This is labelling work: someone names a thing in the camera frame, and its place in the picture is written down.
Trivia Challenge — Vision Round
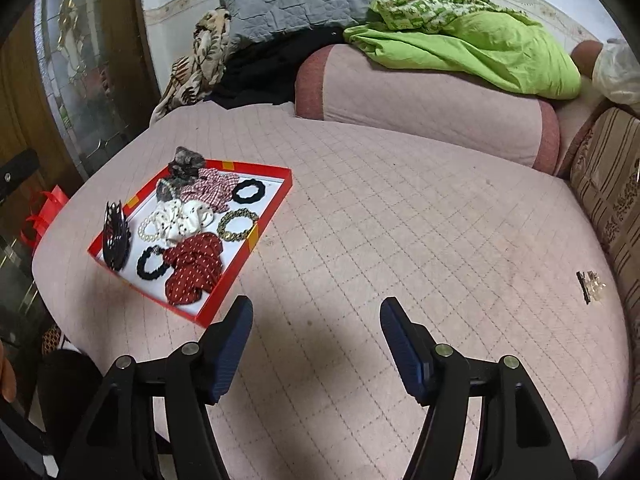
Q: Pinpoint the green blanket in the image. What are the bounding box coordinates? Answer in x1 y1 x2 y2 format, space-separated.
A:
342 0 583 101

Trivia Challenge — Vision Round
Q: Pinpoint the black cloth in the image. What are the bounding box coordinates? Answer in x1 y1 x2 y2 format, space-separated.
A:
212 27 351 110

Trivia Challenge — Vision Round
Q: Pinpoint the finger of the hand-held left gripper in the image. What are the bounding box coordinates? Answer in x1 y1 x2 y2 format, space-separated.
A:
0 150 41 197

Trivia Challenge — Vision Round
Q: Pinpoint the brown striped sofa cushion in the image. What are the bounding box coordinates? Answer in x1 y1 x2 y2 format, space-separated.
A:
570 105 640 311

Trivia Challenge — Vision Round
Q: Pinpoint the wooden door with glass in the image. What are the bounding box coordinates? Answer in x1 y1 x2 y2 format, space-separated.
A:
0 0 162 201

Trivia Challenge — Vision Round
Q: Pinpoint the pink bolster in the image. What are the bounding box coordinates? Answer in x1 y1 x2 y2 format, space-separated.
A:
294 44 561 177

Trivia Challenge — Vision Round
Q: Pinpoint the white plastic bag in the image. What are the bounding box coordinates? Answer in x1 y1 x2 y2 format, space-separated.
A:
592 37 640 106

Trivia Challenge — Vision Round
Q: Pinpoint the black scrunchie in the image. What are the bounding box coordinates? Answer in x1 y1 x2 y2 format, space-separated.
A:
231 178 267 206

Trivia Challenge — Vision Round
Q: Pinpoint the grey furry scrunchie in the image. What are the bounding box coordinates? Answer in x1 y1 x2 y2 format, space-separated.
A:
156 146 207 201

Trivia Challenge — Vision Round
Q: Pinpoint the pearl hair tie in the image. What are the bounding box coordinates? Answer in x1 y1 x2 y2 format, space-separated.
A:
138 215 168 242

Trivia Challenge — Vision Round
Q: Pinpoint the leopard print blanket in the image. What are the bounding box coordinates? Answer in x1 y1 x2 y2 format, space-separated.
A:
150 8 233 123

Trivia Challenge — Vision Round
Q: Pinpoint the woven basket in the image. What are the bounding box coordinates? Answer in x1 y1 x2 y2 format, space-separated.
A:
41 324 67 357

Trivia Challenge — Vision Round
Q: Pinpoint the braided gold black hair tie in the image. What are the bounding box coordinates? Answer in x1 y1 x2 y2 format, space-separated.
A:
216 208 260 243

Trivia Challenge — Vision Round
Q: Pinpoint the red checked scrunchie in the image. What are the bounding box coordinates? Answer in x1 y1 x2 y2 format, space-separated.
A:
177 169 240 213

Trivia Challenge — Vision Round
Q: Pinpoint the dark red dotted scrunchie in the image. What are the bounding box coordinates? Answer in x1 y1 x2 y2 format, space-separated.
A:
162 232 224 306

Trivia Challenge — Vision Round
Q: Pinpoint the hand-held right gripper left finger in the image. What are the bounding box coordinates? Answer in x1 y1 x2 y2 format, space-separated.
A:
59 295 255 480

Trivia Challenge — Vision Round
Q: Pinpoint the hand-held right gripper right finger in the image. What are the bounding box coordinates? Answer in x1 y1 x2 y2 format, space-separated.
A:
379 297 576 480

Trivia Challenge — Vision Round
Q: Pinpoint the white dotted scrunchie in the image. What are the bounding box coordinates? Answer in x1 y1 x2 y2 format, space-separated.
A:
152 199 216 241

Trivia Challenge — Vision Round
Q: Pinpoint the small black hair tie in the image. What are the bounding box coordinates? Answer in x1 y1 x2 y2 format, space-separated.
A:
136 245 168 281

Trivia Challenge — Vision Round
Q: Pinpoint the black hair claw clip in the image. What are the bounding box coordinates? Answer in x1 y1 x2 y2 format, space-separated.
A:
102 200 133 272

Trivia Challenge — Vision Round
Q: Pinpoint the red tray with white inside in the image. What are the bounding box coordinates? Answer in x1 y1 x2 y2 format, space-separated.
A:
87 159 293 329

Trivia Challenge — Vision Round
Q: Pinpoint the small hair clip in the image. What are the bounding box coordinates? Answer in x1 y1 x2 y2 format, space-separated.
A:
576 270 607 304

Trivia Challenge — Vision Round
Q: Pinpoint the red bag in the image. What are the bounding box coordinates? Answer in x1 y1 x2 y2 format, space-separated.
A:
20 185 71 248

